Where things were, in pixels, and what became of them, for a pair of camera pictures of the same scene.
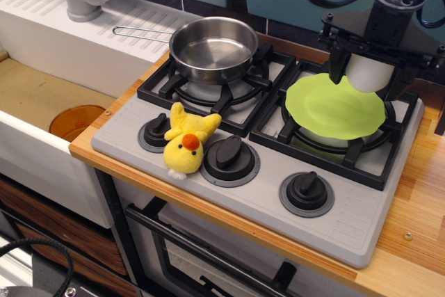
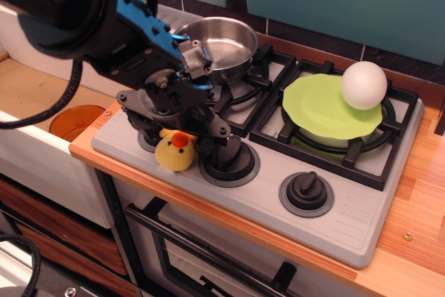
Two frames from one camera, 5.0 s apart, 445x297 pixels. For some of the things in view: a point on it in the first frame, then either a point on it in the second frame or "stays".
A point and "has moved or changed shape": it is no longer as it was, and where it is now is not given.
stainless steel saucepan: (206, 50) stays
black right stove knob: (307, 195) stays
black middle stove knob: (229, 162) stays
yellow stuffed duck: (183, 153) has moved or changed shape
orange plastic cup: (69, 122) stays
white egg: (366, 74) has moved or changed shape
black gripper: (385, 32) → (170, 100)
